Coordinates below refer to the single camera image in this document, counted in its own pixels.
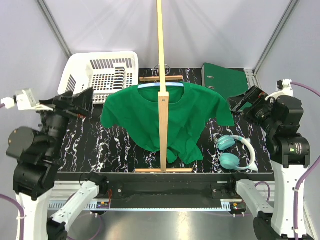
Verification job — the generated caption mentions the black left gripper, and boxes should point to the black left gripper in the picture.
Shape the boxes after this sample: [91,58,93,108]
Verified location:
[34,85,95,157]

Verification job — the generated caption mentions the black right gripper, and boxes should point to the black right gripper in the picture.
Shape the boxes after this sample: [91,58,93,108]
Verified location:
[227,84,279,134]

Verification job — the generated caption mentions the green t shirt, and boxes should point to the green t shirt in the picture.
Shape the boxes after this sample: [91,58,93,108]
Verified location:
[100,82,235,165]

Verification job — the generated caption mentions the light blue plastic hanger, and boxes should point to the light blue plastic hanger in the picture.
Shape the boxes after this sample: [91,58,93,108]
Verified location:
[137,82,184,89]

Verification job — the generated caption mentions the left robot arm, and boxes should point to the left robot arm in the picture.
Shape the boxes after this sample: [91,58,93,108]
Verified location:
[1,88,112,240]

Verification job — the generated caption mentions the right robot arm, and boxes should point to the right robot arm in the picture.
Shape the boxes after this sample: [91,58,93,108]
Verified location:
[227,86,311,240]

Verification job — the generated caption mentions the wooden hanger stand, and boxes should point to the wooden hanger stand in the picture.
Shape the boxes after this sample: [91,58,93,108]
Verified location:
[135,0,192,173]

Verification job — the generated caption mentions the white plastic basket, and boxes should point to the white plastic basket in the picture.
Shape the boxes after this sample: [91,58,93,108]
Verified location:
[57,51,139,104]

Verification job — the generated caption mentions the teal white headphones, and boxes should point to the teal white headphones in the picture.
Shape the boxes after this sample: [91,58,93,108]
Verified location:
[215,135,258,172]

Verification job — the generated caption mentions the green ring binder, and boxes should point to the green ring binder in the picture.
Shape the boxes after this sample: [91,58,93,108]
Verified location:
[201,63,249,100]

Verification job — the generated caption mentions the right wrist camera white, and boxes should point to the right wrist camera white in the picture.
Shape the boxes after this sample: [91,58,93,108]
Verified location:
[265,78,294,101]

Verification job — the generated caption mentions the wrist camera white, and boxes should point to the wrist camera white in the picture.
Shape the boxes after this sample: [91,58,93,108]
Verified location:
[265,78,294,101]
[0,88,54,111]

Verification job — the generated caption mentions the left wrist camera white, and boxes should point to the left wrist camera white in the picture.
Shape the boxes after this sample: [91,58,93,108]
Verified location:
[0,88,54,111]

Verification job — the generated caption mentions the black front rail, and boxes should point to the black front rail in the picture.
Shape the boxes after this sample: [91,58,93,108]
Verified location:
[51,172,275,212]

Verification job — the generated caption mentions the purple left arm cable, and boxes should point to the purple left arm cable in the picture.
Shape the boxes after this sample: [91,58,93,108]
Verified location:
[0,193,27,240]

